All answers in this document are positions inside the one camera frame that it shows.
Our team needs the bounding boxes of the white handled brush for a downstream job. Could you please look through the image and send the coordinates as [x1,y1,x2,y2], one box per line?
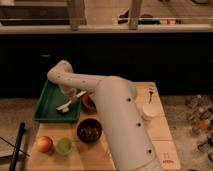
[56,91,85,113]

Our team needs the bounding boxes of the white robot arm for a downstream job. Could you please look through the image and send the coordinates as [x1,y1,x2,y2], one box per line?
[47,60,163,171]

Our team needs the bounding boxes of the green plastic tray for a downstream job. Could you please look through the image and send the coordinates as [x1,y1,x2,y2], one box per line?
[33,80,81,123]

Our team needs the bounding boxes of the dark brown bowl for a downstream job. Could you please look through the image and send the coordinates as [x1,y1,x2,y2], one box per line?
[77,118,102,143]

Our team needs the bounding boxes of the green lime cup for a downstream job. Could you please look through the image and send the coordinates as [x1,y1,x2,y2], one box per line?
[55,138,72,155]

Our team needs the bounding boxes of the red yellow apple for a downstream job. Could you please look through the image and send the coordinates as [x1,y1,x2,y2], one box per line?
[37,136,53,153]

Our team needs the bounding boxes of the black pole stand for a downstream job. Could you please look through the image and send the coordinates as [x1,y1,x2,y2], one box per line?
[9,122,25,171]

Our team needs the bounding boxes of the small white cup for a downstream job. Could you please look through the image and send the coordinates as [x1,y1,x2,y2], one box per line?
[142,103,157,121]

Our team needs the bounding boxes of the wooden railing post left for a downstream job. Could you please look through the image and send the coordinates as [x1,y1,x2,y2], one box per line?
[67,0,87,31]

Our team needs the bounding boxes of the wooden railing post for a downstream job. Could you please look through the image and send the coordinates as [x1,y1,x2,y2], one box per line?
[128,0,142,30]
[67,0,87,31]

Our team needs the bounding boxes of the wooden railing post right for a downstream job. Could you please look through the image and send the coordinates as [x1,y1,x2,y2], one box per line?
[128,0,142,30]

